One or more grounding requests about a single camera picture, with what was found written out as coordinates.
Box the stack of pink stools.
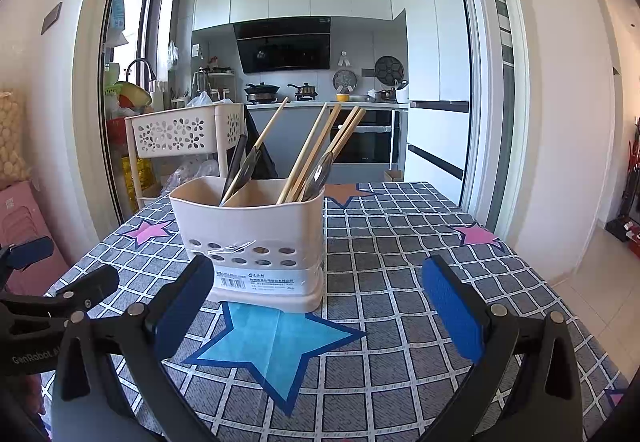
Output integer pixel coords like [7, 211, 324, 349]
[0, 179, 71, 296]

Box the grey checked star tablecloth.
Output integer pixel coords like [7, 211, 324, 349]
[40, 181, 631, 442]

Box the round metal steaming rack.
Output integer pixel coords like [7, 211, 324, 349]
[332, 69, 357, 93]

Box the grey wall switch plate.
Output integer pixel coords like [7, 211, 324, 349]
[42, 2, 64, 34]

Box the white plastic bag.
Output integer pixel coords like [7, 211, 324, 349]
[187, 91, 234, 109]

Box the grey kitchen counter cabinet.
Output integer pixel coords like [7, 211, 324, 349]
[245, 101, 409, 184]

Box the bag of puffed snacks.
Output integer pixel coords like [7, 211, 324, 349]
[0, 92, 29, 189]

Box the black built-in oven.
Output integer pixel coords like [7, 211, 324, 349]
[320, 109, 401, 168]

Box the black plastic spoon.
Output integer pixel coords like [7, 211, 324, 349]
[302, 151, 335, 202]
[240, 144, 266, 196]
[221, 134, 249, 205]

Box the white plastic utensil holder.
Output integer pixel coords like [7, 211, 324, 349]
[169, 174, 327, 314]

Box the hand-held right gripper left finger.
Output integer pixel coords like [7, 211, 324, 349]
[52, 253, 216, 442]

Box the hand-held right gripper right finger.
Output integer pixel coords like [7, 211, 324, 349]
[422, 254, 585, 442]

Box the yellow green colander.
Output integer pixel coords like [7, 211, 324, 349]
[105, 82, 154, 116]

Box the dark round wall pan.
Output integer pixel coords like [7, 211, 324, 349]
[375, 55, 406, 82]

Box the white countertop spice rack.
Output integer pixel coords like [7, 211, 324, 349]
[192, 67, 236, 103]

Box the curved kitchen faucet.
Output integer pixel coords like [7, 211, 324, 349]
[125, 58, 157, 93]

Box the black range hood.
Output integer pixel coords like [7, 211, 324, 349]
[232, 16, 334, 75]

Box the white refrigerator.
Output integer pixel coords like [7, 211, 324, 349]
[387, 0, 474, 209]

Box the small cooking pot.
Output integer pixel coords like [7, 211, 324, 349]
[287, 82, 319, 102]

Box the black wok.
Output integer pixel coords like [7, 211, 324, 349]
[244, 82, 281, 104]

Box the beige plastic storage cart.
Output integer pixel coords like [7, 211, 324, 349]
[125, 103, 246, 209]

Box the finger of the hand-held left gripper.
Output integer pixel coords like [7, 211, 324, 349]
[0, 264, 121, 323]
[0, 236, 55, 273]

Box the crumpled clear plastic bag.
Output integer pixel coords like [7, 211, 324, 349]
[165, 159, 221, 196]

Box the yellow cooking oil bottle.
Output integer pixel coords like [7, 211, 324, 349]
[122, 157, 154, 211]

